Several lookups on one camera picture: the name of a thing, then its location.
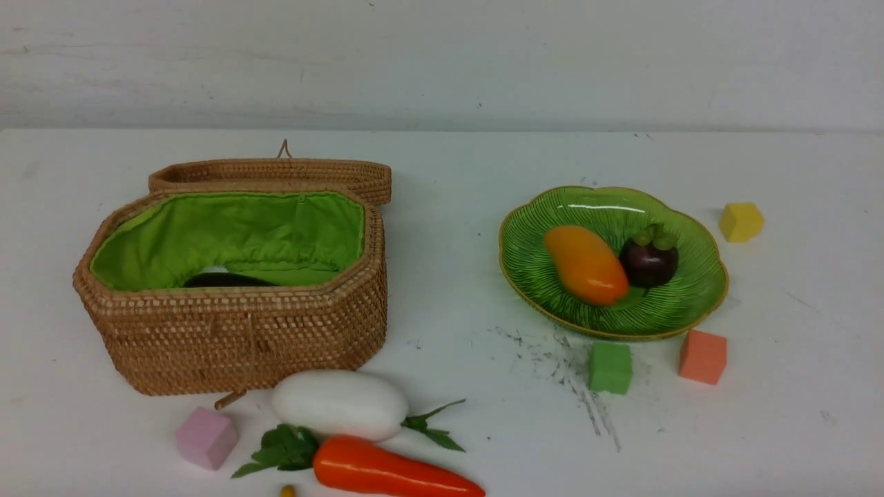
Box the orange yellow mango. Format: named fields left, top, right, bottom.
left=544, top=224, right=629, bottom=307

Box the white radish with leaves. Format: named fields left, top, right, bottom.
left=269, top=370, right=465, bottom=452

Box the dark purple mangosteen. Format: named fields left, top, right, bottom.
left=619, top=223, right=680, bottom=291

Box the orange carrot with leaves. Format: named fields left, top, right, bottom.
left=231, top=424, right=486, bottom=496

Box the wicker basket lid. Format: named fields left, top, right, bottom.
left=148, top=140, right=394, bottom=206

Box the green glass plate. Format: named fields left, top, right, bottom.
left=498, top=186, right=730, bottom=342

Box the green foam cube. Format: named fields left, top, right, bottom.
left=587, top=342, right=633, bottom=394

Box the woven wicker basket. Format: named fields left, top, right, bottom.
left=73, top=186, right=388, bottom=396

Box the orange foam cube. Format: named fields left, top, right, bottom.
left=678, top=329, right=729, bottom=386

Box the yellow foam block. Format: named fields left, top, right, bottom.
left=718, top=202, right=765, bottom=243

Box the pink foam cube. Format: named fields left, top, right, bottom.
left=175, top=407, right=239, bottom=471

